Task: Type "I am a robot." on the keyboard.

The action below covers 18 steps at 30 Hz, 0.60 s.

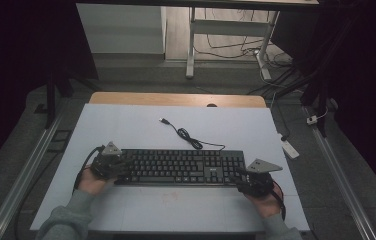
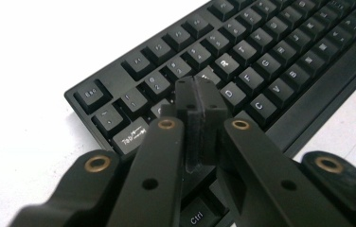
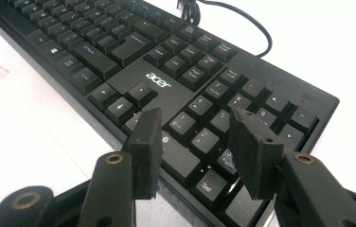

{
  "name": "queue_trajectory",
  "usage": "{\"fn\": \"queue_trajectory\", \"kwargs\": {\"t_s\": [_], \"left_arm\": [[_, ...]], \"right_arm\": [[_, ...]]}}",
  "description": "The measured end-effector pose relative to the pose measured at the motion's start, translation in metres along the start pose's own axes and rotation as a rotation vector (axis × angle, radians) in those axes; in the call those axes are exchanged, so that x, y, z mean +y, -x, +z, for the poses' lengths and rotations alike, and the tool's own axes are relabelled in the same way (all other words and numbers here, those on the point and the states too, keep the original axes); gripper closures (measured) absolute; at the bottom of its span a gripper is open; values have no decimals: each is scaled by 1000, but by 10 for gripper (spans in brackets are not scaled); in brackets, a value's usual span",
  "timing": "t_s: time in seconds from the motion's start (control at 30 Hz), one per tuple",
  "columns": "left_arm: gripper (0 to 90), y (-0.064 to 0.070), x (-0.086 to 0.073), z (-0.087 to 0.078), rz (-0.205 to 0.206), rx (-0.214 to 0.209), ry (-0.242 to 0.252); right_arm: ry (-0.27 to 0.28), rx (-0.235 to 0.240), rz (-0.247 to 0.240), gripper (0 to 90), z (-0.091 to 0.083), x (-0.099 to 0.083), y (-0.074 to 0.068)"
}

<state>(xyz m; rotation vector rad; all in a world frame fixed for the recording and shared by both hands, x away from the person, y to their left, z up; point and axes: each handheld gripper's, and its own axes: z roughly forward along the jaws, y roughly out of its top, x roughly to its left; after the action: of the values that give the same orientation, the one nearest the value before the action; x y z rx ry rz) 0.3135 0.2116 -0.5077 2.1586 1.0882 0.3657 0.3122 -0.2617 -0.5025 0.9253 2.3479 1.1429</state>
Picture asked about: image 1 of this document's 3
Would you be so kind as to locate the person's right hand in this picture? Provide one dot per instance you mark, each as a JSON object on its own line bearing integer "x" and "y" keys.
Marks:
{"x": 266, "y": 205}

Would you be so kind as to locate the white table cover board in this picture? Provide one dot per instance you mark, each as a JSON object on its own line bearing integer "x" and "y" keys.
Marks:
{"x": 126, "y": 126}

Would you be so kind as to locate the white cabinet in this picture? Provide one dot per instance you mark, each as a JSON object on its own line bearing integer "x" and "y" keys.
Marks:
{"x": 122, "y": 30}

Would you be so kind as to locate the black metal stand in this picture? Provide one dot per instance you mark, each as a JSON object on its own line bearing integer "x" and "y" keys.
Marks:
{"x": 321, "y": 100}
{"x": 51, "y": 100}

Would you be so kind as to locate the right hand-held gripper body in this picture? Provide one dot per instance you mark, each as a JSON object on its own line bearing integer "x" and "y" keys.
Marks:
{"x": 257, "y": 181}

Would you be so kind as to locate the white metal frame desk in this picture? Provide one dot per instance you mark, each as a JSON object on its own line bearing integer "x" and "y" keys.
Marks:
{"x": 229, "y": 27}

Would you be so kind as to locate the black curtain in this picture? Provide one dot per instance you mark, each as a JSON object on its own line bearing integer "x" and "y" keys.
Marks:
{"x": 366, "y": 66}
{"x": 16, "y": 50}

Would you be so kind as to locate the wooden table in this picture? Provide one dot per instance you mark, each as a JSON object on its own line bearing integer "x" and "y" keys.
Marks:
{"x": 176, "y": 99}

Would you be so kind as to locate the black computer keyboard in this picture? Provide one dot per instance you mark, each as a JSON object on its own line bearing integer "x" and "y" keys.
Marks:
{"x": 176, "y": 166}

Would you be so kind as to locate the white power strip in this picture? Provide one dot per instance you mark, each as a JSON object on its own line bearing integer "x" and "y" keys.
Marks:
{"x": 291, "y": 148}

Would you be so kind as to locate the aluminium rail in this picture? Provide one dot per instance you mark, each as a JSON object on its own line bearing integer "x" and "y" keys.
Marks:
{"x": 26, "y": 173}
{"x": 339, "y": 173}

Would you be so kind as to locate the person's left hand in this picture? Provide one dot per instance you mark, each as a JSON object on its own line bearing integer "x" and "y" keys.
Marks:
{"x": 92, "y": 183}

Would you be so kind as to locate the small white adapter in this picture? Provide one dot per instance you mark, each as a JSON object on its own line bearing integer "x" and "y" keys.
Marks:
{"x": 311, "y": 119}

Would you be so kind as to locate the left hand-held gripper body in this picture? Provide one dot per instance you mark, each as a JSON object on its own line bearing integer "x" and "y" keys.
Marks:
{"x": 107, "y": 163}

